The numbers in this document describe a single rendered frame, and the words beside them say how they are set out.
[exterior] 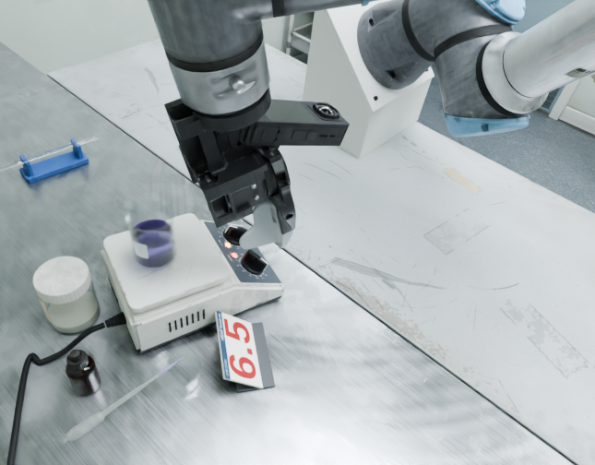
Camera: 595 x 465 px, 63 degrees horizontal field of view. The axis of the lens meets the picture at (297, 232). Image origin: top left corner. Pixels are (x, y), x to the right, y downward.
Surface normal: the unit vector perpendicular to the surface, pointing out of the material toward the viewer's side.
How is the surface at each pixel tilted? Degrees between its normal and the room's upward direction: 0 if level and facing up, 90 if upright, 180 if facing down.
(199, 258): 0
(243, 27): 86
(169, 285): 0
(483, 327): 0
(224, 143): 91
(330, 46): 90
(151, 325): 90
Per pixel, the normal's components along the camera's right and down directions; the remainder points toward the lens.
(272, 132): 0.48, 0.66
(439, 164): 0.11, -0.69
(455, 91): -0.93, 0.15
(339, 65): -0.66, 0.48
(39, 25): 0.75, 0.53
